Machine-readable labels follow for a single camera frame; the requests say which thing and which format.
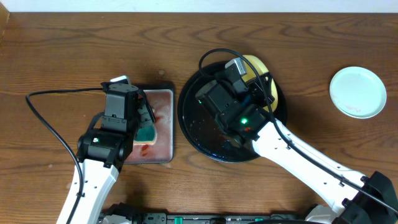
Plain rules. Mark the green yellow scrub sponge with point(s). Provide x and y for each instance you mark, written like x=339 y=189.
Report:
x=146 y=136

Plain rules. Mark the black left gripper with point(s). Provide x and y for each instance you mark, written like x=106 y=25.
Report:
x=146 y=113

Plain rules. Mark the round black serving tray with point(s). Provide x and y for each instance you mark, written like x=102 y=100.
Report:
x=199 y=127

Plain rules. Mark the black rectangular soapy water tray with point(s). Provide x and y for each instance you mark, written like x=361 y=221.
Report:
x=161 y=100

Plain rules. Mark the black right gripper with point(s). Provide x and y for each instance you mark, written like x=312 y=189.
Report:
x=257 y=85

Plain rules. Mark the yellow plate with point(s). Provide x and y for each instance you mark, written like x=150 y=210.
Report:
x=258 y=67

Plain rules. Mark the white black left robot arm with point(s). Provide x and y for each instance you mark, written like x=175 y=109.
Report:
x=91 y=185

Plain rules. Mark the light blue plate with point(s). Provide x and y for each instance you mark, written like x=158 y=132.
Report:
x=358 y=92

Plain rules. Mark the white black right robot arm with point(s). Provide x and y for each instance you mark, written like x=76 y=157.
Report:
x=351 y=197

